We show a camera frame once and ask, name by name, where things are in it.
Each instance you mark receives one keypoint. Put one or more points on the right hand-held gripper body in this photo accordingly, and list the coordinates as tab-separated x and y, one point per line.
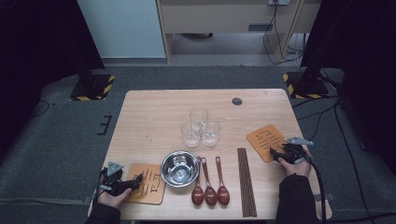
294	154

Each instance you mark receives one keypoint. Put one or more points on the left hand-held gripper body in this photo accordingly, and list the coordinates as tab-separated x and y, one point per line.
113	185

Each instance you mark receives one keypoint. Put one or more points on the slotted wooden trivet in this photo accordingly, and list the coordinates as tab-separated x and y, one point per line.
152	196
260	140

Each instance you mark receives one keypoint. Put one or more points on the bundle of dark wooden chopsticks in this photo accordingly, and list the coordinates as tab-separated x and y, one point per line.
247	183

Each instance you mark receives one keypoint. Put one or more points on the steel bowl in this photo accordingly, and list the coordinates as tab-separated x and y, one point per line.
180	169

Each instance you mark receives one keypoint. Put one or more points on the red-brown wooden spoon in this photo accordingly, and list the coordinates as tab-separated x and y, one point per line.
197	195
210	196
223	195

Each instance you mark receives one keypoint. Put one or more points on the person's left hand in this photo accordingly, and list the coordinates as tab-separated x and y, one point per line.
113	200

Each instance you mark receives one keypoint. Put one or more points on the person's right hand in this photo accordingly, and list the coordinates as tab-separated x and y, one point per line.
297	170

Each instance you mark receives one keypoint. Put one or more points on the grey tape piece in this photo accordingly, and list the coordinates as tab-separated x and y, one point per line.
327	196
88	198

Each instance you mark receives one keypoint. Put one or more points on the black tape mark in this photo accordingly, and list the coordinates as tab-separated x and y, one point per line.
106	125

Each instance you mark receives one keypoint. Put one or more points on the grey round desk grommet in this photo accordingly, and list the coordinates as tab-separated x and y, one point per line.
237	101

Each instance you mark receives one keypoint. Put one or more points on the clear drinking glass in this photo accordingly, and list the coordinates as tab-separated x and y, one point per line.
211	133
190	135
198	115

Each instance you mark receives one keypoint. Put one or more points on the black stand base striped edge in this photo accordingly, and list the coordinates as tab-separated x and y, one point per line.
91	88
306	87

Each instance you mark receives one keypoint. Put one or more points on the dark curtain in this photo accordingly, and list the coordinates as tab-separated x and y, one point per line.
361	46
37	46

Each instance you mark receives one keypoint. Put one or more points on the light wooden cabinet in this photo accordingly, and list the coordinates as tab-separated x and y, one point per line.
211	17

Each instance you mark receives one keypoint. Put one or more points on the white power strip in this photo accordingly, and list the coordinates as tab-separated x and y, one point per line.
279	2

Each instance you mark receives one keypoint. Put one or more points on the white panel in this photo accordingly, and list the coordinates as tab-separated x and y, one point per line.
121	28

